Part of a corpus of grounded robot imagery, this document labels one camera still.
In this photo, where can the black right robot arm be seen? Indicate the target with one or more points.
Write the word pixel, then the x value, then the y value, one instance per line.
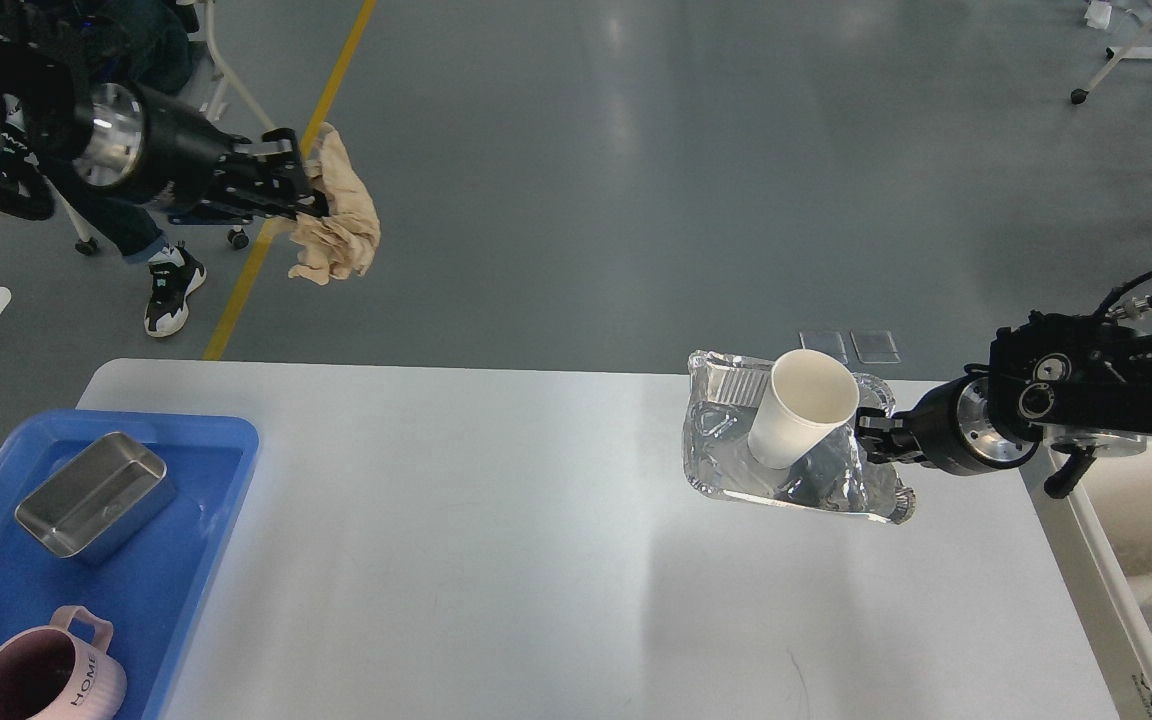
pixel 1076 383

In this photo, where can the stainless steel rectangular tray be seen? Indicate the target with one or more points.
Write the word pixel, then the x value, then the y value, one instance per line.
pixel 87 510

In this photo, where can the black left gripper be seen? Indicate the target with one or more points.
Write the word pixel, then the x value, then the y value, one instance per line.
pixel 155 151

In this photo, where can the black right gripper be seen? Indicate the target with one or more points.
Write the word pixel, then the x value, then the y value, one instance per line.
pixel 949 429

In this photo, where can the seated person in jeans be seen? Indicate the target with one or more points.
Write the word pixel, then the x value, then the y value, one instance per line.
pixel 143 42

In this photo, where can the white paper cup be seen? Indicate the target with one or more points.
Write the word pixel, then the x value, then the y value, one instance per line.
pixel 808 394

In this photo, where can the aluminium foil tray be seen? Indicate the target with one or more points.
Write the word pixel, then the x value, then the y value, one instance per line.
pixel 834 475

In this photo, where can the clear floor plate left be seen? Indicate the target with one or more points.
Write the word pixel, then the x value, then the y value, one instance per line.
pixel 831 343

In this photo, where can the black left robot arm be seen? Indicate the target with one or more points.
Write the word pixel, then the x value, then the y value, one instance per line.
pixel 43 67

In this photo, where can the clear floor plate right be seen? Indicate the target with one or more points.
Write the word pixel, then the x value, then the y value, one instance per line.
pixel 875 347

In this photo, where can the white plastic bin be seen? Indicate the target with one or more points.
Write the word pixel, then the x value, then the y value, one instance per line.
pixel 1101 537

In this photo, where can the brown paper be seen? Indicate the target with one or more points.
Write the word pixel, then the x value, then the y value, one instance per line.
pixel 342 243

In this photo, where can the blue plastic tray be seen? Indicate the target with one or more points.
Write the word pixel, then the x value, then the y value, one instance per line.
pixel 153 588

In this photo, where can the pink ribbed mug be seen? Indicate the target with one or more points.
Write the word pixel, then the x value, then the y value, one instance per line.
pixel 62 670

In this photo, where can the clear floor plate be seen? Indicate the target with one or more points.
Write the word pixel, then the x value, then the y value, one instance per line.
pixel 875 347
pixel 831 343

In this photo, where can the grey wheeled chair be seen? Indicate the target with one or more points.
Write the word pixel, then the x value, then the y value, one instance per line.
pixel 209 83

